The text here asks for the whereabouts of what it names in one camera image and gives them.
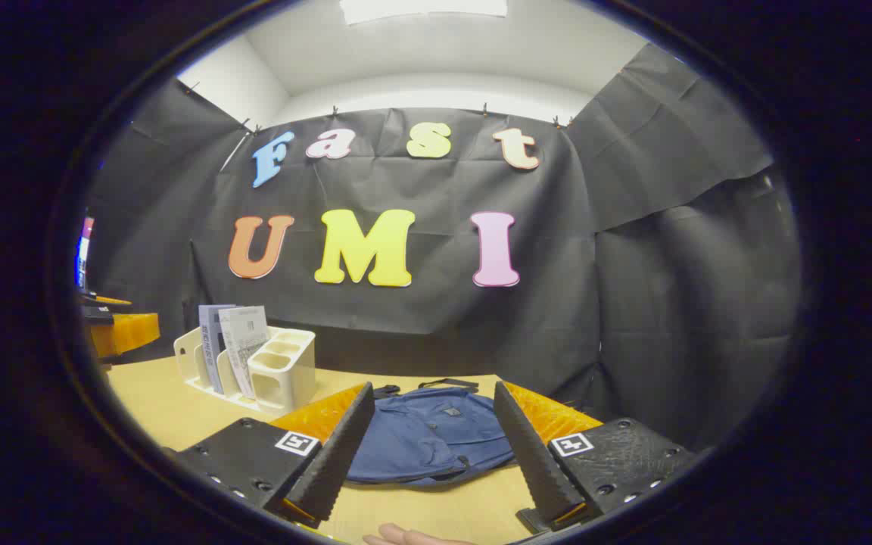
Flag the ceiling light panel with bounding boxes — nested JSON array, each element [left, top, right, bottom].
[[340, 0, 509, 25]]

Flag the blue schoolbag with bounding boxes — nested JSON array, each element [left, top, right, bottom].
[[345, 377, 516, 487]]

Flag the computer monitor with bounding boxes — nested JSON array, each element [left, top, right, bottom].
[[76, 217, 95, 291]]

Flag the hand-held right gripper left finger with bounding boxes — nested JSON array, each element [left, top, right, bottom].
[[171, 382, 376, 529]]

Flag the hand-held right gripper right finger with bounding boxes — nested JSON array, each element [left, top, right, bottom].
[[493, 381, 702, 534]]

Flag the white spine book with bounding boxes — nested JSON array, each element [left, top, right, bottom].
[[218, 305, 270, 400]]

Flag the cream plastic bookshelf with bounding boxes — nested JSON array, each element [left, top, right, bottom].
[[173, 325, 317, 413]]

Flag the blue spine book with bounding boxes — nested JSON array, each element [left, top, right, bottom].
[[198, 304, 236, 396]]

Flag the black backdrop cloth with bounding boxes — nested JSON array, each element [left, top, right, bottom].
[[88, 42, 800, 455]]

